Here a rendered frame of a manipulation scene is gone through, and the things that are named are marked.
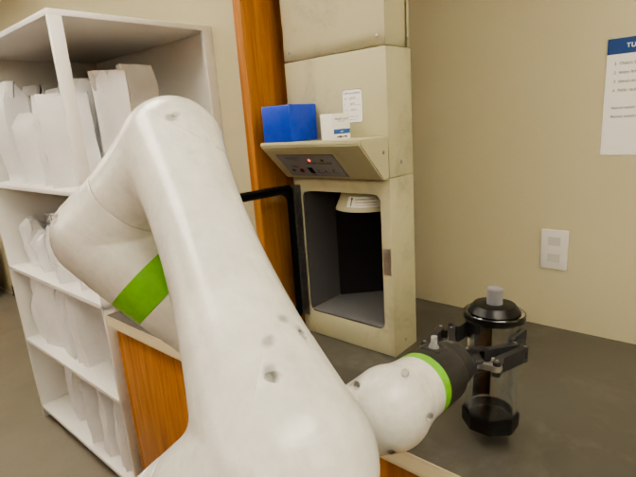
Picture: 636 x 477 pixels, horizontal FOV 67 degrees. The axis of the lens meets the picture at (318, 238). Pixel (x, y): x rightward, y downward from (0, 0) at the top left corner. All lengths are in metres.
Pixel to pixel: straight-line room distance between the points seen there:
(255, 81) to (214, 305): 1.01
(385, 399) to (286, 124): 0.78
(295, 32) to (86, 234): 0.86
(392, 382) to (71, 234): 0.43
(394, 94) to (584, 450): 0.82
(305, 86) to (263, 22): 0.21
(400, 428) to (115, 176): 0.45
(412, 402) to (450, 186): 1.04
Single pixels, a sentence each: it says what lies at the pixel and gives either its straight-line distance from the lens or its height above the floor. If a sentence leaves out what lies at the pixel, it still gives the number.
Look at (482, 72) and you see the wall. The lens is 1.52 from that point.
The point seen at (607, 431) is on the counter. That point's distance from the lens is 1.14.
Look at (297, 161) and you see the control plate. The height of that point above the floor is 1.46.
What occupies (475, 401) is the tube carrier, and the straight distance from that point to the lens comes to 0.97.
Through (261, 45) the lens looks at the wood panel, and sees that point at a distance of 1.38.
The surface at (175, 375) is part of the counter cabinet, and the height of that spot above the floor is 0.81.
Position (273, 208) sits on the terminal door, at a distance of 1.31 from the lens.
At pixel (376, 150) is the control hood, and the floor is 1.48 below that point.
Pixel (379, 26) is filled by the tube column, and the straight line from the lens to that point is 1.17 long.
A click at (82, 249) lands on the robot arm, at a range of 0.66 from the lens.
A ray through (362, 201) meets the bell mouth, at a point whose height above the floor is 1.35.
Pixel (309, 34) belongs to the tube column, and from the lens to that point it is 1.30.
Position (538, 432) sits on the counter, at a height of 0.94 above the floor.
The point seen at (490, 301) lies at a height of 1.22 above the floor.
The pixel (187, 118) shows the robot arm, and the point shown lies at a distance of 0.58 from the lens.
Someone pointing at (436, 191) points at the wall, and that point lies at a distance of 1.59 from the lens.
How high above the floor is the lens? 1.56
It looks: 14 degrees down
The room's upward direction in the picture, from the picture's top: 4 degrees counter-clockwise
